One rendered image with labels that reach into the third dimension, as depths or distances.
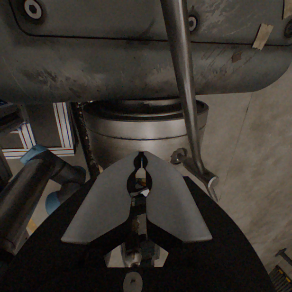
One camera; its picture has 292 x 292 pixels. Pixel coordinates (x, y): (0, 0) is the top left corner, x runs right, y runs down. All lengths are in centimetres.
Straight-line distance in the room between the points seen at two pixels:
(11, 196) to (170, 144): 33
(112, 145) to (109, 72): 13
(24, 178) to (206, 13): 46
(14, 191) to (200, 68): 42
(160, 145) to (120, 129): 8
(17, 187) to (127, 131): 28
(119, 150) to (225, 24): 24
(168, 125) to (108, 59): 13
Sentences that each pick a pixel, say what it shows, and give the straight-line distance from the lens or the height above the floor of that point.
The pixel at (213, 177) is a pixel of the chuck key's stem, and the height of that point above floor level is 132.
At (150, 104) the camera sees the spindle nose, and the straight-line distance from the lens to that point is 27.
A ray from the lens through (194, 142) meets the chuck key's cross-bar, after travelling 16.
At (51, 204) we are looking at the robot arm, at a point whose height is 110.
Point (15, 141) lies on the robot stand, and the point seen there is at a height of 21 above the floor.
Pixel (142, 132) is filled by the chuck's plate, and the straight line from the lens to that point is 23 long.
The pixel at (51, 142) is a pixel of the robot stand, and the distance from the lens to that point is 144.
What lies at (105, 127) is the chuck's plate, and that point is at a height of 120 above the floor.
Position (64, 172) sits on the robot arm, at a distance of 56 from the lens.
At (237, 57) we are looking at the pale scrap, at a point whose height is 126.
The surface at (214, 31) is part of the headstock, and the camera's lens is 24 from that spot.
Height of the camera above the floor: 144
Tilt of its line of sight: 59 degrees down
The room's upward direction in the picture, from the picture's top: 151 degrees clockwise
